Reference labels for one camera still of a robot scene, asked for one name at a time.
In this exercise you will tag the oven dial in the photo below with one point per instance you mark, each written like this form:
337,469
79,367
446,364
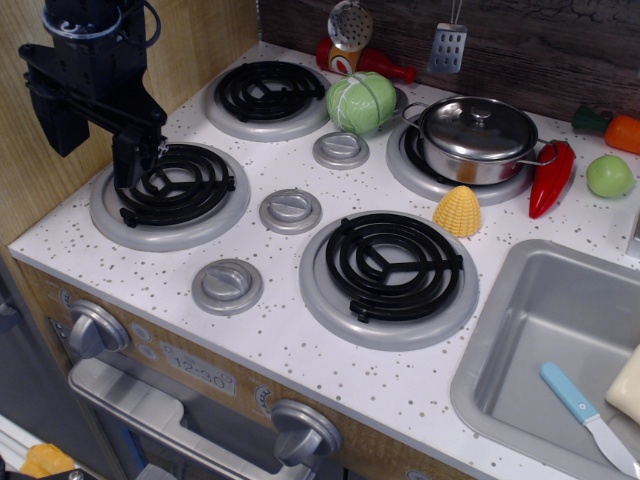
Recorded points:
302,433
95,331

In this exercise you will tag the hanging steel strainer spoon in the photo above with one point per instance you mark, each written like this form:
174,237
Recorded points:
350,25

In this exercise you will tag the back silver stove knob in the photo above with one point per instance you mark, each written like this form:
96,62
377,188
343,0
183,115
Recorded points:
340,151

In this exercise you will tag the green toy apple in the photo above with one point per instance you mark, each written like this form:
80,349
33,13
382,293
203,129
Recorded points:
609,176

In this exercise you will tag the middle silver stove knob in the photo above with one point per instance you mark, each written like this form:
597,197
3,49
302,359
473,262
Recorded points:
290,211

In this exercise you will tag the oven clock display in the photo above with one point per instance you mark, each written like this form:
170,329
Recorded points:
199,369

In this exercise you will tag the steel pot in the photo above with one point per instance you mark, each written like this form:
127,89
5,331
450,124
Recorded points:
470,172

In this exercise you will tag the orange toy carrot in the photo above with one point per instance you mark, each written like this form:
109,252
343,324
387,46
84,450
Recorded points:
620,132

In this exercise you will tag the silver stove knob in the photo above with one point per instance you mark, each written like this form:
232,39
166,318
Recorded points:
340,151
290,211
227,287

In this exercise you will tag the front silver stove knob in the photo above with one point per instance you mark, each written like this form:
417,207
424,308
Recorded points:
227,287

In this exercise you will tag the cream toy block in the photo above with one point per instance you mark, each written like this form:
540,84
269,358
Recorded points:
624,392

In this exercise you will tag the back left black burner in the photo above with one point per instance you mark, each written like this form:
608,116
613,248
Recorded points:
267,101

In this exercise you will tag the right oven dial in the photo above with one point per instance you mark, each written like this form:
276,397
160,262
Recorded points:
302,433

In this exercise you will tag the black burner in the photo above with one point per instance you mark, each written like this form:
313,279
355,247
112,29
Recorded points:
388,281
267,101
193,195

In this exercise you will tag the green toy cabbage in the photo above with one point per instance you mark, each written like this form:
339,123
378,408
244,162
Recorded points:
361,102

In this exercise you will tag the grey sink basin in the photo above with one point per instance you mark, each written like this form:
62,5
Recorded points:
550,303

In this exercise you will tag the red toy chili pepper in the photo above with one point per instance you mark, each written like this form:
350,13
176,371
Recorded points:
555,167

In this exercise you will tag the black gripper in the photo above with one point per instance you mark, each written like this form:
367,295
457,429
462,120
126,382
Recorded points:
75,83

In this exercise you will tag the red toy ketchup bottle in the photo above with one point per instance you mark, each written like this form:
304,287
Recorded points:
331,58

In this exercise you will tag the left oven dial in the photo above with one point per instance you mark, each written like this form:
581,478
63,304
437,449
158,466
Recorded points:
95,331

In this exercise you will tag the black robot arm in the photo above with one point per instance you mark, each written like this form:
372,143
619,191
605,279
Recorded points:
86,20

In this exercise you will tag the steel pot lid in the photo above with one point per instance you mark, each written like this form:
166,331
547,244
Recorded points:
478,128

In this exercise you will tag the yellow toy corn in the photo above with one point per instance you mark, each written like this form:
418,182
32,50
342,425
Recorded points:
459,212

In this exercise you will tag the orange object lower left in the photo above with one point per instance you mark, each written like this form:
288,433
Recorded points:
44,460

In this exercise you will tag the silver oven door handle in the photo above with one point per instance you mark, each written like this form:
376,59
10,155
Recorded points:
157,415

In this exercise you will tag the front left black burner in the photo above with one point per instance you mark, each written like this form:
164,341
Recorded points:
193,195

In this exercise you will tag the hanging steel spatula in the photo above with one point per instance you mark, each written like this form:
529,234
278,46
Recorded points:
448,44

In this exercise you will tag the back right burner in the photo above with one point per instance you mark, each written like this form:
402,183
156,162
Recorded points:
409,168

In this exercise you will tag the blue handled toy knife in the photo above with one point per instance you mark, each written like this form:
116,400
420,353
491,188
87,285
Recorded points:
589,417

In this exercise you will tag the front right black burner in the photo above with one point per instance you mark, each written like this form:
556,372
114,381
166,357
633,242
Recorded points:
388,281

